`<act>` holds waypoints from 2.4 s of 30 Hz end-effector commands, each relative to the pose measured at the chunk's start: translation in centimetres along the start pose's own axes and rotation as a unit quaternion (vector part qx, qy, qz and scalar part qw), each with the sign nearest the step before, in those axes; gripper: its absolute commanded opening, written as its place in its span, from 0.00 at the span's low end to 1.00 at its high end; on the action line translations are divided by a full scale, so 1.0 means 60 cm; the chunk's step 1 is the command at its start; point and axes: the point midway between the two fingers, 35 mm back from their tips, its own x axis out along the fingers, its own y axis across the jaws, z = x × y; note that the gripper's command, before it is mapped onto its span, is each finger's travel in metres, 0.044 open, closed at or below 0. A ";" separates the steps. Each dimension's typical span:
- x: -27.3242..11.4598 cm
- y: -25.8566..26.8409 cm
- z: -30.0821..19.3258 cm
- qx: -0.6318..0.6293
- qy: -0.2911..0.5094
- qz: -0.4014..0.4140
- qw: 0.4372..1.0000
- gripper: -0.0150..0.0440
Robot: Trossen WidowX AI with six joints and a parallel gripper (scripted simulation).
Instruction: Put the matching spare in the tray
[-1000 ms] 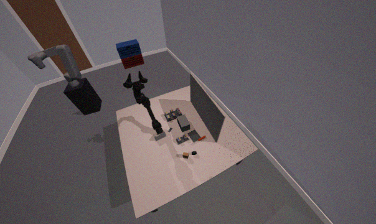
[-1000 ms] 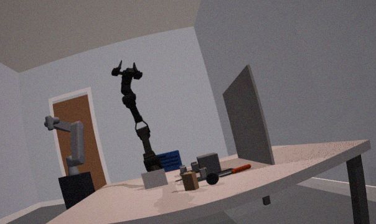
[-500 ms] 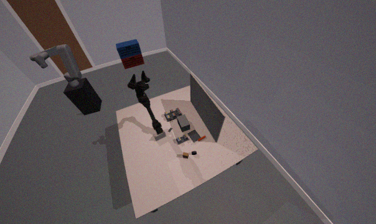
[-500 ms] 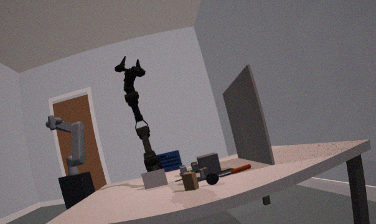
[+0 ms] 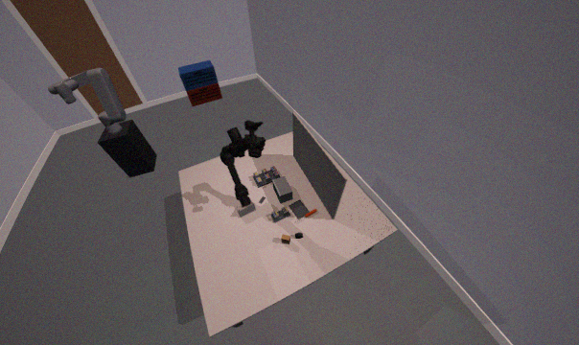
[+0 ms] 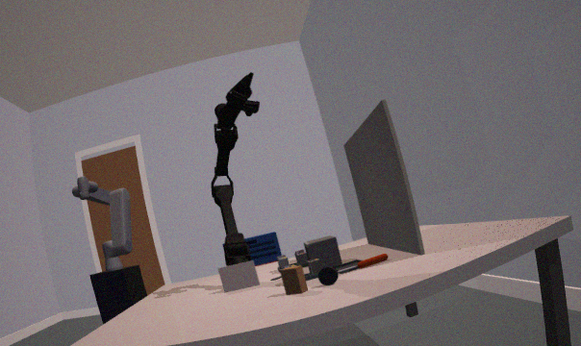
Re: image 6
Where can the orange-handled screwdriver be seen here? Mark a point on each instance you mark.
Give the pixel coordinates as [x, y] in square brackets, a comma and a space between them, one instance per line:
[367, 262]

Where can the brown box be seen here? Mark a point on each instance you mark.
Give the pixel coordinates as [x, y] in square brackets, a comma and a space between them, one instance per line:
[293, 280]

